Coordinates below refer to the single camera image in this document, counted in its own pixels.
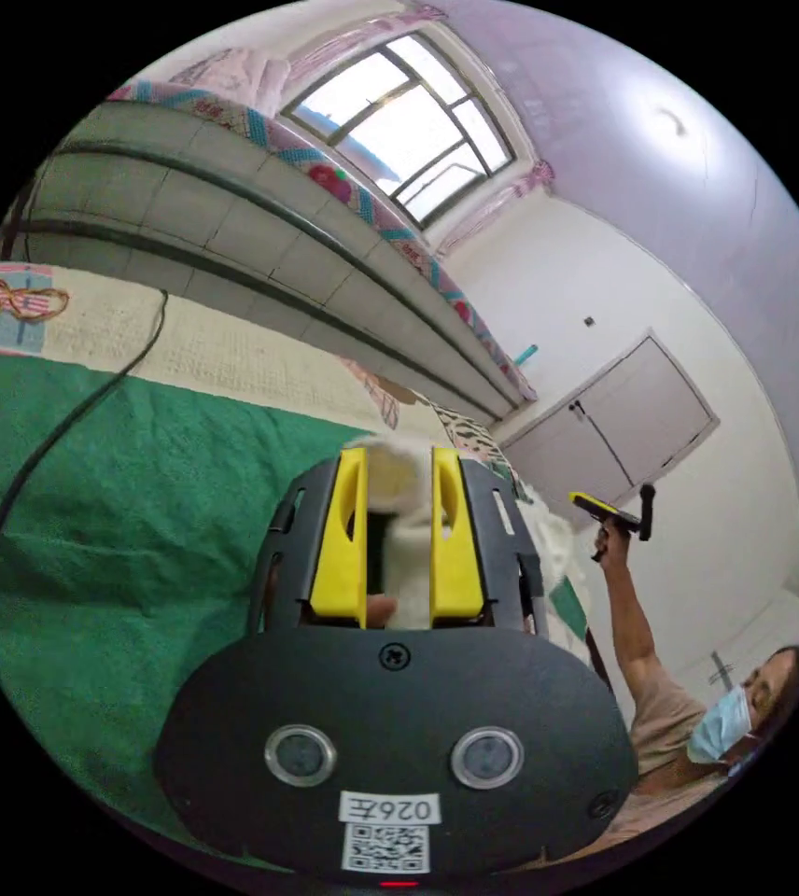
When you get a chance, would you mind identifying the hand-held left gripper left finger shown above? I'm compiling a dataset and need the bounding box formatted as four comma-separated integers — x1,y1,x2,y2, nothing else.
308,447,369,625

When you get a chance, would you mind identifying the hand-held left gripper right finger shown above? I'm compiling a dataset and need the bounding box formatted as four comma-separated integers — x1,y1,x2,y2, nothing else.
429,446,486,628

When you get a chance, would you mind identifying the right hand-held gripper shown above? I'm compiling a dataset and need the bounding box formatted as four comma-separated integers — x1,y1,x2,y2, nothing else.
568,492,644,541

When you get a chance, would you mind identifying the white fuzzy coat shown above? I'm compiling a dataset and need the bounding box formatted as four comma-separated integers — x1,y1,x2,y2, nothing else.
343,432,594,631

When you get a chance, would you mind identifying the person's right forearm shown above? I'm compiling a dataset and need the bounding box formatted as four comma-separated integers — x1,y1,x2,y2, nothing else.
599,556,658,666

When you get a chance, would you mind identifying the person's right hand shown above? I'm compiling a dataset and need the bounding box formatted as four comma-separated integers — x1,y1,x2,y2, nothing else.
590,525,630,567

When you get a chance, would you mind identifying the white cupboard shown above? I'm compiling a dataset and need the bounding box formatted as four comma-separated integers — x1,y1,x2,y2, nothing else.
497,327,721,521

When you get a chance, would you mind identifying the pile of clothes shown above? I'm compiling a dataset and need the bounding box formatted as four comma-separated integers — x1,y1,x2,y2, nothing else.
343,357,516,491

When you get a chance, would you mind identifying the person's body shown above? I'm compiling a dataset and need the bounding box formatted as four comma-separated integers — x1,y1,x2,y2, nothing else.
609,642,799,845

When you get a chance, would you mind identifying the pink curtain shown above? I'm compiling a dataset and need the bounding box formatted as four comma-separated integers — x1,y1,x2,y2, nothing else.
434,159,556,255
287,0,450,82

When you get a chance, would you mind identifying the flower-printed cloth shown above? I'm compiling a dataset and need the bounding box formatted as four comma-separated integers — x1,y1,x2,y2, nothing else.
106,78,540,404

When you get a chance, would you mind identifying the window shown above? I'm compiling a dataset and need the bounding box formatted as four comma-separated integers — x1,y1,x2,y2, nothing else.
280,31,518,227

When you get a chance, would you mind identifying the pink folded quilt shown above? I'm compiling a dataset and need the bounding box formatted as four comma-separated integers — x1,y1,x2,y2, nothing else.
166,45,297,121

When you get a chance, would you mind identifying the black cable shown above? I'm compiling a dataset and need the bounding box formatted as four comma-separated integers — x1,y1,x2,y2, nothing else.
0,289,170,621

